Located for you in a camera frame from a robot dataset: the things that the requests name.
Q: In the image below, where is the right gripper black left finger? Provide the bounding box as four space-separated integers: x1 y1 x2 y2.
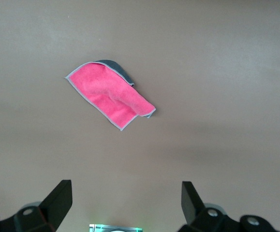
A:
0 179 73 232

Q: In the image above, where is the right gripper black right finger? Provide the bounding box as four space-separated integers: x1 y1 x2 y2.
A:
178 181 280 232

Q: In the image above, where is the pink towel with grey back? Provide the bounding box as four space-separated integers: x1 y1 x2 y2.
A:
64 59 156 132

